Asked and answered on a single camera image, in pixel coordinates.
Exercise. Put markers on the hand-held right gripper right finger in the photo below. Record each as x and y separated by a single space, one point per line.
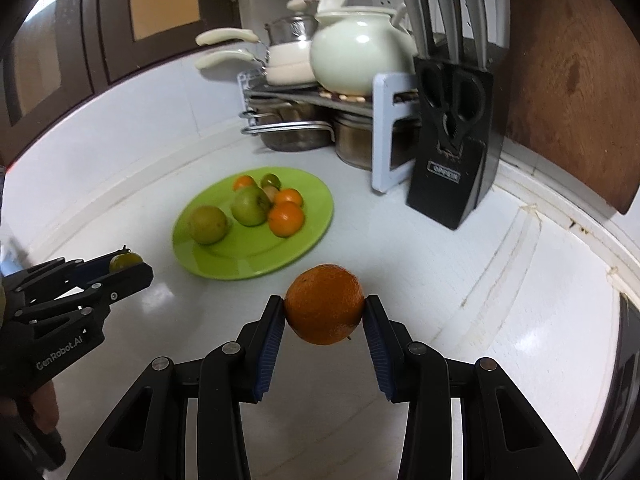
380 355

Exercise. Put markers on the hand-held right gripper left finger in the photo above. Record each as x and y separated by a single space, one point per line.
267 355

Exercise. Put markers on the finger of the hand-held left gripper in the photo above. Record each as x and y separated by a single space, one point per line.
95 269
130 280

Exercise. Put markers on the small yellow-green tomato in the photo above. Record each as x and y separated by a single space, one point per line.
126 260

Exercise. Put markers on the yellow-green apple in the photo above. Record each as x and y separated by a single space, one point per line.
209 224

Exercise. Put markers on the green plate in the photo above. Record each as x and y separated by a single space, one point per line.
250 255

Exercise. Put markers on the green apple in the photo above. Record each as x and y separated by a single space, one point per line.
250 206

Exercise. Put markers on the small orange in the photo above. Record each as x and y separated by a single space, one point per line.
245 182

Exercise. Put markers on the dark green tomato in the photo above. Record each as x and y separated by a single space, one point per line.
271 180

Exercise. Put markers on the person's left hand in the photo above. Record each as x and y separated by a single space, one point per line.
42 405

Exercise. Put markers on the small brown longan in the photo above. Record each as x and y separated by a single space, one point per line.
270 194

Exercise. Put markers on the black knife block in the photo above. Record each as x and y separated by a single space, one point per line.
450 200

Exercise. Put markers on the grey-blue dish rack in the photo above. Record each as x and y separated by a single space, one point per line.
385 160

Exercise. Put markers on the steel pot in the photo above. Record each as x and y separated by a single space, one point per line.
355 142
292 135

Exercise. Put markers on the dark wooden cabinet door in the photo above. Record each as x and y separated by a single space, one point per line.
30 35
165 50

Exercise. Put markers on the black kitchen scissors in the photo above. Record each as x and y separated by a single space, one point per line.
452 97

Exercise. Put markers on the large cream pot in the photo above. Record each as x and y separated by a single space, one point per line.
360 50

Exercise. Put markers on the brown wooden cutting board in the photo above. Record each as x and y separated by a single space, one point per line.
575 85

